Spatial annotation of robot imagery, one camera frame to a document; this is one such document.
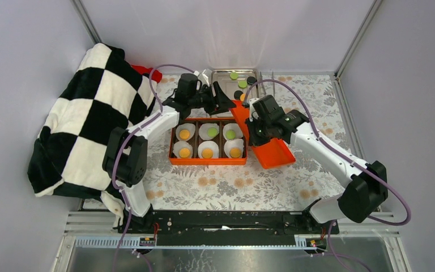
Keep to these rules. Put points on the black white checkered blanket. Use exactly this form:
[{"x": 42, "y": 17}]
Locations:
[{"x": 104, "y": 93}]

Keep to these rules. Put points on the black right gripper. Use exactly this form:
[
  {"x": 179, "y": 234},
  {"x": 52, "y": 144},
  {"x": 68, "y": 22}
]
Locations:
[{"x": 253, "y": 139}]

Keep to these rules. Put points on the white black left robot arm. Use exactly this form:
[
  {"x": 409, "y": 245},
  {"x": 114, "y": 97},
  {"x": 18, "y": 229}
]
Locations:
[{"x": 125, "y": 159}]

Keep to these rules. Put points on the white paper cookie liner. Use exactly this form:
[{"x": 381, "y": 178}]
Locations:
[
  {"x": 188, "y": 126},
  {"x": 239, "y": 143},
  {"x": 181, "y": 144},
  {"x": 234, "y": 127},
  {"x": 203, "y": 130},
  {"x": 209, "y": 144}
]

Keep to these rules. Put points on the orange cookie box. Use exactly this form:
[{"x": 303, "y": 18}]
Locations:
[{"x": 195, "y": 141}]

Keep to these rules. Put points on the orange box lid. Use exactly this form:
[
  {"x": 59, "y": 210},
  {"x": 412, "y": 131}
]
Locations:
[{"x": 271, "y": 155}]

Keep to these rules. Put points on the red cloth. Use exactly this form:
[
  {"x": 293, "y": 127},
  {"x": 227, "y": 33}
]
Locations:
[{"x": 156, "y": 76}]

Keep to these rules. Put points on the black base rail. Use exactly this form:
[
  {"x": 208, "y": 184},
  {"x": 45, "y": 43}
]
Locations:
[{"x": 228, "y": 228}]

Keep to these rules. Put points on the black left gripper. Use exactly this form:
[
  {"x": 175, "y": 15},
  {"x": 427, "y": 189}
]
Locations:
[{"x": 224, "y": 102}]

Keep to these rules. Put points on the black cookie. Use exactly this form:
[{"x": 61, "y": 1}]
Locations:
[
  {"x": 237, "y": 94},
  {"x": 251, "y": 80}
]

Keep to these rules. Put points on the stainless steel tray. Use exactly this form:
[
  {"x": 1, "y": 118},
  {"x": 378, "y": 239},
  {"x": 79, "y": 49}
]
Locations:
[{"x": 228, "y": 85}]

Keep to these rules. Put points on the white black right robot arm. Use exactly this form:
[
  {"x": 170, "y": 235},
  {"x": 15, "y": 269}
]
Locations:
[{"x": 364, "y": 190}]

